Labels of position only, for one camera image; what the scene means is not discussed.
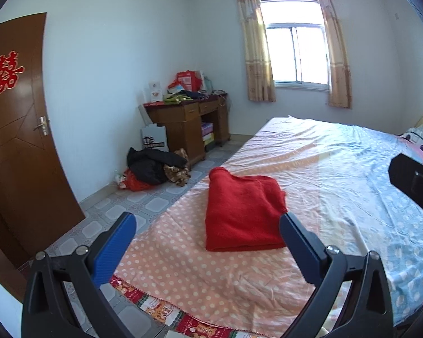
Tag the dark cloth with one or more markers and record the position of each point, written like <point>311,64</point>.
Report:
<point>194,94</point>

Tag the teal bottle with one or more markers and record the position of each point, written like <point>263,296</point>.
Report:
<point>208,84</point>

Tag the stack of coloured boxes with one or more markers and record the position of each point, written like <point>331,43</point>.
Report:
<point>208,132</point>

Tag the window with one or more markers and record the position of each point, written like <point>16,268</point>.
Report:
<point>292,56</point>

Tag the red knitted sweater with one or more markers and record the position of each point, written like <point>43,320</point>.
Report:
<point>243,211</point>

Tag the brown wooden door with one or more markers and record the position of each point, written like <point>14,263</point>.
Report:
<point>17,148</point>

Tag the green cloth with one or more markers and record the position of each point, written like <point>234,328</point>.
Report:
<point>172,98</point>

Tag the red plastic bag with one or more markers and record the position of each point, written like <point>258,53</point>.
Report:
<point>134,185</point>

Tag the bed with polka-dot sheet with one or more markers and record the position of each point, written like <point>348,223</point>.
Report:
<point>320,183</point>

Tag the festive printed blanket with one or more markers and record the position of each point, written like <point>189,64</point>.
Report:
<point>155,304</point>

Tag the red paper door decoration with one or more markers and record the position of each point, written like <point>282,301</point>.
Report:
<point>5,74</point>

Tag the brown wooden desk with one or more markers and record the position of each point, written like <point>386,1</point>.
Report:
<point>176,123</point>

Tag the white printed card box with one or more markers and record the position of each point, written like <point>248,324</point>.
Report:
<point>154,91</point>

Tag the red gift box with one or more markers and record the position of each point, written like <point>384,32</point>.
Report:
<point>188,81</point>

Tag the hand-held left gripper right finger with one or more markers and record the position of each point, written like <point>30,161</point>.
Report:
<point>303,250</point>

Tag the beige patterned curtain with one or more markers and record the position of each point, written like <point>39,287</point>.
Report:
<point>255,60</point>
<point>338,70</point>

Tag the brown patterned cloth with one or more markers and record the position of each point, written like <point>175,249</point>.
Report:
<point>176,174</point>

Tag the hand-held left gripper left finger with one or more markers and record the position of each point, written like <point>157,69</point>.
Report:
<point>116,246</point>

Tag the black jacket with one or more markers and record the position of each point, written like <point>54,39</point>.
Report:
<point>148,165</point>

